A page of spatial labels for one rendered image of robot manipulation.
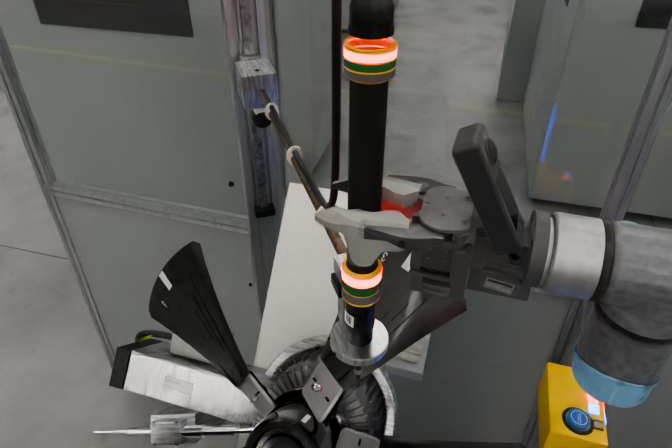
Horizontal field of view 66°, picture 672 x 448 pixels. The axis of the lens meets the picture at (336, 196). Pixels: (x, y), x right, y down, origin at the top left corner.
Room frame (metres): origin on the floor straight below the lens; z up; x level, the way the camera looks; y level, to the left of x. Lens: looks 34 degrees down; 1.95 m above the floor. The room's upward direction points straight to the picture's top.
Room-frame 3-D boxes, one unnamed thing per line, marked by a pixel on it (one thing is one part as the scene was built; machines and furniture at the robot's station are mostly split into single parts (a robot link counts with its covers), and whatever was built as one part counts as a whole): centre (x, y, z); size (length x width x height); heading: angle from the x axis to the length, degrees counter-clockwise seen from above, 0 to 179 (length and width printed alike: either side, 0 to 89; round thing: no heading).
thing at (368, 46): (0.41, -0.03, 1.80); 0.04 x 0.04 x 0.03
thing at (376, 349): (0.42, -0.02, 1.50); 0.09 x 0.07 x 0.10; 18
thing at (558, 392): (0.59, -0.46, 1.02); 0.16 x 0.10 x 0.11; 163
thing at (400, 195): (0.44, -0.04, 1.63); 0.09 x 0.03 x 0.06; 60
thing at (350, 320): (0.41, -0.03, 1.66); 0.04 x 0.04 x 0.46
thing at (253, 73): (1.01, 0.17, 1.54); 0.10 x 0.07 x 0.08; 18
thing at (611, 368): (0.35, -0.29, 1.54); 0.11 x 0.08 x 0.11; 156
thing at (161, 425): (0.52, 0.30, 1.08); 0.07 x 0.04 x 0.06; 83
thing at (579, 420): (0.55, -0.45, 1.08); 0.04 x 0.04 x 0.02
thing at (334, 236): (0.70, 0.07, 1.54); 0.54 x 0.01 x 0.01; 18
